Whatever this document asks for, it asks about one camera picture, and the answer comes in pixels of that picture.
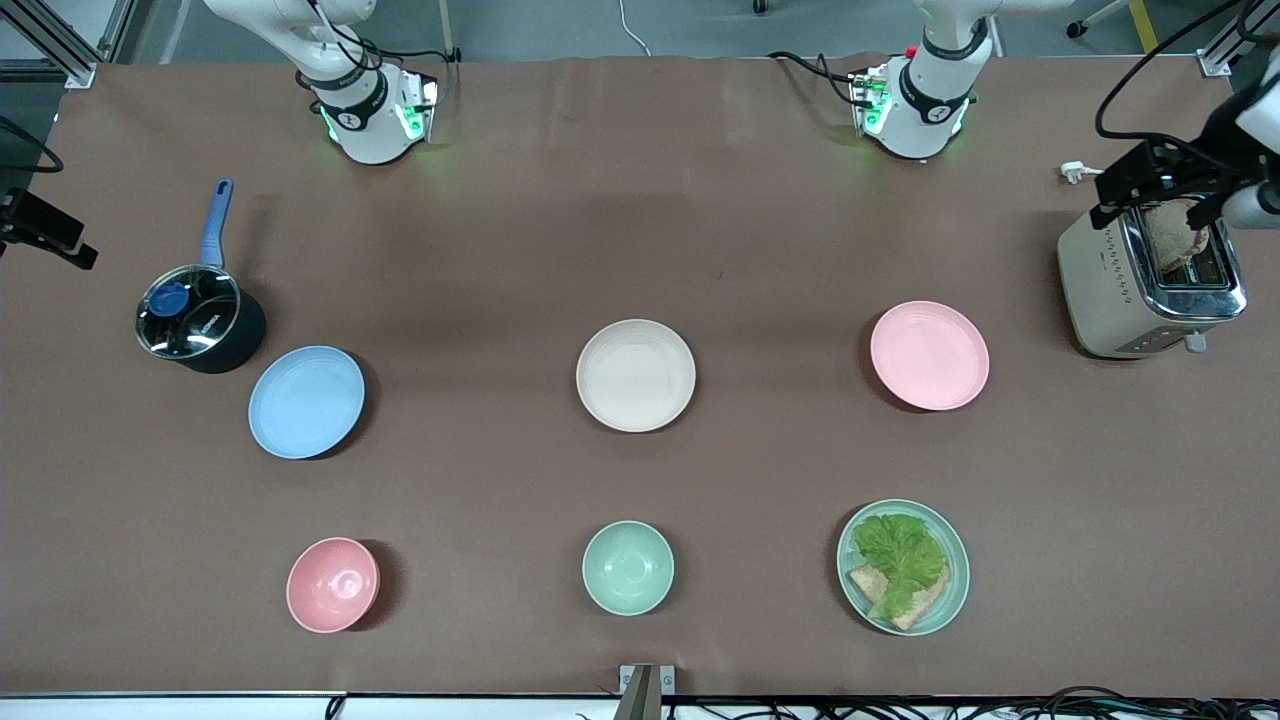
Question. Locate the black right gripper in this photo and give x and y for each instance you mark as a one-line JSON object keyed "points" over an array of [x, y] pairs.
{"points": [[12, 212]]}

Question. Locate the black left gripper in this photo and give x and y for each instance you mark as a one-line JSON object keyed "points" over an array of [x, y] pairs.
{"points": [[1203, 163]]}

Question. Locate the pink plate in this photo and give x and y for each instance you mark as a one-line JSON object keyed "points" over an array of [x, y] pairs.
{"points": [[929, 355]]}

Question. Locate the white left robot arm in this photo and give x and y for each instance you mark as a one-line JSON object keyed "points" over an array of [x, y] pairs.
{"points": [[925, 120]]}

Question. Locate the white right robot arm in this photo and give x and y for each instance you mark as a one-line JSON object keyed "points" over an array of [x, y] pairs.
{"points": [[372, 132]]}

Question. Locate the white power plug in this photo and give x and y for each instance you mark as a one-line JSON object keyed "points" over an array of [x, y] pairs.
{"points": [[1073, 172]]}

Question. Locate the toast slice in toaster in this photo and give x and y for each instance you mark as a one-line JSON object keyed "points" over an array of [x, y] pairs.
{"points": [[1172, 238]]}

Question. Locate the silver beige toaster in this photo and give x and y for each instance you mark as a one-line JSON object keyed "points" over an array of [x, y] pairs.
{"points": [[1105, 290]]}

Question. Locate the glass lid with blue knob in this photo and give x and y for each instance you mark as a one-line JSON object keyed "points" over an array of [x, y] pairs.
{"points": [[190, 312]]}

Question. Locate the white stand leg with caster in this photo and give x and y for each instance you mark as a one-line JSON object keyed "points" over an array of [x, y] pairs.
{"points": [[1100, 14]]}

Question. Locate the blue plate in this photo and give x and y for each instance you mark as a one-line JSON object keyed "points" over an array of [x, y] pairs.
{"points": [[306, 402]]}

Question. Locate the green lettuce leaf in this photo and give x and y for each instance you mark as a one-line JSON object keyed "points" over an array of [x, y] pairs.
{"points": [[900, 555]]}

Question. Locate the pink bowl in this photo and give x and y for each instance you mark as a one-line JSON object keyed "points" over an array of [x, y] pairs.
{"points": [[332, 585]]}

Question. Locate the green plate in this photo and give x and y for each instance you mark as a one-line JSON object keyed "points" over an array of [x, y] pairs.
{"points": [[955, 590]]}

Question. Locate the bread slice on plate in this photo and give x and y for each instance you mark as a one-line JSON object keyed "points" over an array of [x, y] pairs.
{"points": [[925, 605]]}

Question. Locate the brown table cover sheet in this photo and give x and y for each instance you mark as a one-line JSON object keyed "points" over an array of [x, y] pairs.
{"points": [[640, 240]]}

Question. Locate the beige plate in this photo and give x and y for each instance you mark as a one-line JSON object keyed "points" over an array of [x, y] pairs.
{"points": [[636, 375]]}

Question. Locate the green bowl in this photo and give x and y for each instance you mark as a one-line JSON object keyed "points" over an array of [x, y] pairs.
{"points": [[628, 567]]}

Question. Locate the aluminium frame profile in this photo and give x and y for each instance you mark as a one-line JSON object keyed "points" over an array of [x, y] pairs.
{"points": [[1232, 45], [60, 45]]}

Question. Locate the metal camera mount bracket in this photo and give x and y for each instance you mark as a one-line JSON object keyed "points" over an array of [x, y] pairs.
{"points": [[645, 690]]}

